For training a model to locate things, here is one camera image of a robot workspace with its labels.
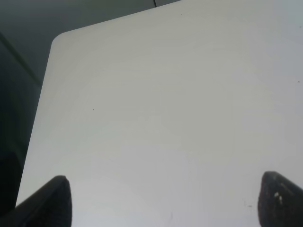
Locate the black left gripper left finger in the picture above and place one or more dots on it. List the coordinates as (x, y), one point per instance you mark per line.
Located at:
(50, 206)

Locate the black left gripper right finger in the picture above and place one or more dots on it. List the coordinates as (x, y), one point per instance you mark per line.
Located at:
(280, 202)

